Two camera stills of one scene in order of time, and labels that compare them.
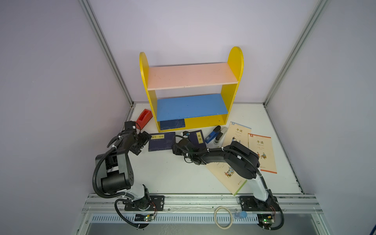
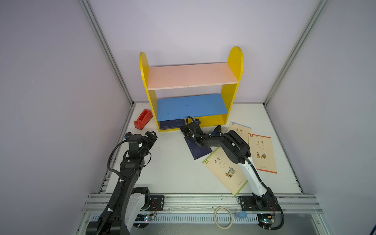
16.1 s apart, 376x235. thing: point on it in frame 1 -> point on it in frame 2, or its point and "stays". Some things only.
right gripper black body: (179, 151) -> (187, 131)
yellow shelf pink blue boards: (197, 110) stays
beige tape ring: (215, 220) stays
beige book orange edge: (263, 145) stays
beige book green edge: (233, 181) stays
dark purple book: (161, 141) -> (172, 124)
